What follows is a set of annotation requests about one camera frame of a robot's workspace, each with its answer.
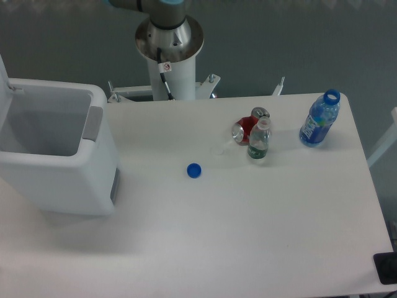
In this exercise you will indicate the white trash can lid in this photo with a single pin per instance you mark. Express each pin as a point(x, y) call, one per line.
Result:
point(8, 90)

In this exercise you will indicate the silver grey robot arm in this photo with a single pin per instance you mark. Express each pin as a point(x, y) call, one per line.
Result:
point(165, 15)

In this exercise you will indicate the blue bottle cap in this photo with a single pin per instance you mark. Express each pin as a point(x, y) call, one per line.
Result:
point(194, 170)

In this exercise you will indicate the crushed red soda can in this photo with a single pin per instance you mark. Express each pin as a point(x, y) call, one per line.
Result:
point(241, 129)

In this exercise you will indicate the white trash can body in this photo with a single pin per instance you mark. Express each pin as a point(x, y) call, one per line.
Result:
point(57, 148)

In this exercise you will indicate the clear green-label plastic bottle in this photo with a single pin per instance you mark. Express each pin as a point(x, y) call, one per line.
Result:
point(259, 138)

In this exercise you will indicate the blue drink bottle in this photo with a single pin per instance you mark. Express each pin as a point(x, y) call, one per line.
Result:
point(322, 114)

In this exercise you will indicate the black device at edge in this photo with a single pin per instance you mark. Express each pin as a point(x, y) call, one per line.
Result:
point(385, 264)

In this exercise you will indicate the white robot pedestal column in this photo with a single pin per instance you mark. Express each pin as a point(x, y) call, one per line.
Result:
point(171, 56)

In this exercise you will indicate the white frame at right edge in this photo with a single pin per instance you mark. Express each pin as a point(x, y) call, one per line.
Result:
point(384, 142)

